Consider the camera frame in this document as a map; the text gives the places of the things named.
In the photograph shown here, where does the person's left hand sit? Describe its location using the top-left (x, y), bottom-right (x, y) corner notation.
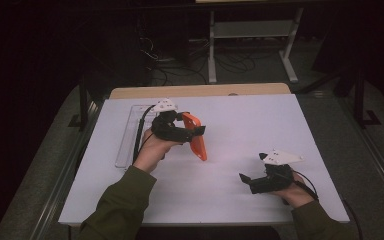
top-left (133, 128), bottom-right (183, 174)

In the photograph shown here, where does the white work board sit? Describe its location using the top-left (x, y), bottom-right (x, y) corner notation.
top-left (58, 93), bottom-right (350, 228)

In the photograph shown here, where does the clear plastic packaging box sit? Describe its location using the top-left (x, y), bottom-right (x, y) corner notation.
top-left (114, 104), bottom-right (161, 169)

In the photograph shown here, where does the tangle of black floor cables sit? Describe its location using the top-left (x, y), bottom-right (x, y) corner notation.
top-left (139, 33), bottom-right (258, 86)

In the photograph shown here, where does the light wooden table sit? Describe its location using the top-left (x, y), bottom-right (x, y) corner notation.
top-left (109, 82), bottom-right (292, 100)

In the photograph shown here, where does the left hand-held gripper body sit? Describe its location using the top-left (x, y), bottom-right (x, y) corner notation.
top-left (150, 98), bottom-right (197, 144)

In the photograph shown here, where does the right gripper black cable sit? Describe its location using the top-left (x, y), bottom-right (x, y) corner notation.
top-left (291, 169), bottom-right (364, 240)

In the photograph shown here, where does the aluminium frame rail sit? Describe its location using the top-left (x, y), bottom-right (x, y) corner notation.
top-left (29, 99), bottom-right (104, 240)
top-left (341, 98), bottom-right (384, 204)

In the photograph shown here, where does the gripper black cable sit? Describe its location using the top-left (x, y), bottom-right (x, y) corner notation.
top-left (291, 169), bottom-right (364, 240)
top-left (132, 104), bottom-right (156, 165)

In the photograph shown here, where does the orange phone case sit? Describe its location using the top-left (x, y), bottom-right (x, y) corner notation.
top-left (181, 112), bottom-right (208, 162)

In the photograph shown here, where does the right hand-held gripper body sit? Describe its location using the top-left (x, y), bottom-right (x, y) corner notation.
top-left (249, 149), bottom-right (304, 195)

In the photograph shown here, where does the person's right hand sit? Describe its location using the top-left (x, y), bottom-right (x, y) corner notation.
top-left (269, 176), bottom-right (316, 209)

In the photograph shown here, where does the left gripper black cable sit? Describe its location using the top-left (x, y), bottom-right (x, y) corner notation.
top-left (132, 104), bottom-right (156, 165)

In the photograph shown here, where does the white metal desk frame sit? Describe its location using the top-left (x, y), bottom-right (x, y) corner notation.
top-left (195, 0), bottom-right (304, 84)

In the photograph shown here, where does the black metal stand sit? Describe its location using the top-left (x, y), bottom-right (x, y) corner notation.
top-left (68, 74), bottom-right (91, 131)
top-left (353, 66), bottom-right (383, 129)

